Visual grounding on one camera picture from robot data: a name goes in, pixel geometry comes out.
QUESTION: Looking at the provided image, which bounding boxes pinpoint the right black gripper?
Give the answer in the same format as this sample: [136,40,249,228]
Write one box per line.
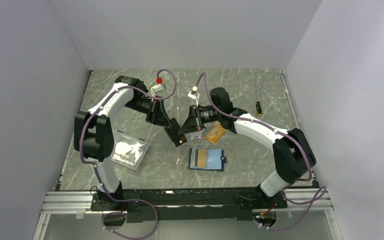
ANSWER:
[178,104,222,135]

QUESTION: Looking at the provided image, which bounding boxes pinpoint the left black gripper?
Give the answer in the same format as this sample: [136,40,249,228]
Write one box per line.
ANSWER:
[125,96,173,130]

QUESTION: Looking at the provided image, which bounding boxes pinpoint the silver card stack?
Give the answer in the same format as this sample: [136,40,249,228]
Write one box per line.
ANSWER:
[188,130,204,141]

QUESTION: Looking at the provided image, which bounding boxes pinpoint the black card stack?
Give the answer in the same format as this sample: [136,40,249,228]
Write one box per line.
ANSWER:
[164,125,188,147]

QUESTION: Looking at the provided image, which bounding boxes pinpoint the single orange card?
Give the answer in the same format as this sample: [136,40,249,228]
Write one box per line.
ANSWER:
[191,148,207,168]

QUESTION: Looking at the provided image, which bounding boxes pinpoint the blue leather card holder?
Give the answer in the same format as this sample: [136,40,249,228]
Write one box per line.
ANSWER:
[188,148,227,172]

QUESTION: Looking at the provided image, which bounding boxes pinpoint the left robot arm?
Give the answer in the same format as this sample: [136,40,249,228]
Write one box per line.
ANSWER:
[73,75,187,210]

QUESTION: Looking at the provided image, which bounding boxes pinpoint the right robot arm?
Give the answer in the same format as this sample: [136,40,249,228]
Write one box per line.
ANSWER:
[178,87,317,208]

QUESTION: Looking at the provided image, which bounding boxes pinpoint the clear plastic screw box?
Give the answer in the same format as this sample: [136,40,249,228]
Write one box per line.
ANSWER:
[110,130,150,171]

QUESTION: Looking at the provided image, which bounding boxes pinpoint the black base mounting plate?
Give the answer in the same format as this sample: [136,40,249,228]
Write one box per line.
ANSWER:
[90,187,288,223]

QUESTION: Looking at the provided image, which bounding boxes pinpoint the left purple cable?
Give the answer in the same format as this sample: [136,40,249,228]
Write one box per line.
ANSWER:
[78,68,178,240]

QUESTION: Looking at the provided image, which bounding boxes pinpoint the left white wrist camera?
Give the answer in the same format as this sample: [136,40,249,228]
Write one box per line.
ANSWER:
[150,77,167,97]

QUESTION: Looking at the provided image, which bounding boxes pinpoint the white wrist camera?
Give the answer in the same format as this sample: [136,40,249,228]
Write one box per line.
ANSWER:
[150,77,167,97]
[187,86,200,107]

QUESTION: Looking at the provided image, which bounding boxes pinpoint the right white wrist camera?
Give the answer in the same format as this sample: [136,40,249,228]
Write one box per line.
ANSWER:
[187,86,200,107]

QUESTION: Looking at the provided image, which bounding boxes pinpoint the grey wrench black handle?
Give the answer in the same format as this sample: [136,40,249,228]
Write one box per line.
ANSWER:
[255,76,263,116]

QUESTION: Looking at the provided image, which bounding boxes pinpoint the aluminium frame rail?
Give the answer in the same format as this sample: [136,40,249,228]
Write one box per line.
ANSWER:
[41,191,334,216]

